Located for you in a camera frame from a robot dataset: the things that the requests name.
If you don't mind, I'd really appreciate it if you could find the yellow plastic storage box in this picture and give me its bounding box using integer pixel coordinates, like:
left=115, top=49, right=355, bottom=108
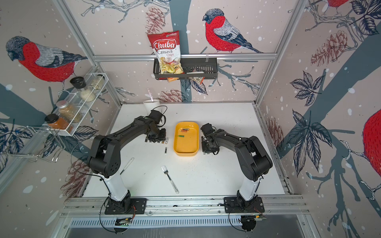
left=173, top=122, right=200, bottom=157

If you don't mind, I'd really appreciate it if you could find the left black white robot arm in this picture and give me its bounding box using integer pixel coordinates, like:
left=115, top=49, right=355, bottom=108
left=87, top=110, right=166, bottom=214

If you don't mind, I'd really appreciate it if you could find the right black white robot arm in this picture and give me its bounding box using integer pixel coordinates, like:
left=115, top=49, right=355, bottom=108
left=201, top=124, right=273, bottom=214

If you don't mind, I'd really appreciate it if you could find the white ceramic cup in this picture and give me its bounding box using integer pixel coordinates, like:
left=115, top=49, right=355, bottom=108
left=143, top=99, right=160, bottom=115

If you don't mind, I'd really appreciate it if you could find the silver metal fork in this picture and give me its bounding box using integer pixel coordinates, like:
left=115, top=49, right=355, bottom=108
left=161, top=165, right=179, bottom=194

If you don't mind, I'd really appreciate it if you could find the small clear spice jar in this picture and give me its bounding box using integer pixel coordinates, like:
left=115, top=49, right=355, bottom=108
left=90, top=74, right=105, bottom=90

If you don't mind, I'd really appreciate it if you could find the red cassava chips bag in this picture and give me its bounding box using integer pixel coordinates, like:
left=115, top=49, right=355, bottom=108
left=147, top=31, right=184, bottom=82

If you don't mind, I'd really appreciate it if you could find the clear acrylic spice rack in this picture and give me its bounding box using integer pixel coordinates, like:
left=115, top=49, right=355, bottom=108
left=42, top=72, right=109, bottom=136

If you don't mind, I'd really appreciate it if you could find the silver lid spice jar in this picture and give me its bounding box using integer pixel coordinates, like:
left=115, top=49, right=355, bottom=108
left=56, top=100, right=82, bottom=123

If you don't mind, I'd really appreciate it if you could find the red spice jar black lid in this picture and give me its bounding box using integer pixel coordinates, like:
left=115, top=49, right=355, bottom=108
left=45, top=114, right=72, bottom=131

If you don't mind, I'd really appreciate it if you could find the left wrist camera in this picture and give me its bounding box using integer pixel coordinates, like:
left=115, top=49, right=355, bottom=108
left=148, top=110, right=163, bottom=125

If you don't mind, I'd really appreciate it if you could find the silver spoon white handle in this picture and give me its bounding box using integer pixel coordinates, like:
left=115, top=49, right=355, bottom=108
left=120, top=157, right=135, bottom=174

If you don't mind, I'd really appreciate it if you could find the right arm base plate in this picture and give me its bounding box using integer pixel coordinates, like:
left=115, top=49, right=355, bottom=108
left=223, top=196, right=265, bottom=214

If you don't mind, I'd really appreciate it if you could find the black wall basket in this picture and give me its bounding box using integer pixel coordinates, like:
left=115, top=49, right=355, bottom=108
left=153, top=58, right=218, bottom=80

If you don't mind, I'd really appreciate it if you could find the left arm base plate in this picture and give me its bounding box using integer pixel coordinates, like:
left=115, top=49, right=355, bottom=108
left=105, top=197, right=147, bottom=215

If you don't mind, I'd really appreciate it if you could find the wire rack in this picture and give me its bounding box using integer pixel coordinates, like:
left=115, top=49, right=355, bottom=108
left=1, top=126, right=65, bottom=163

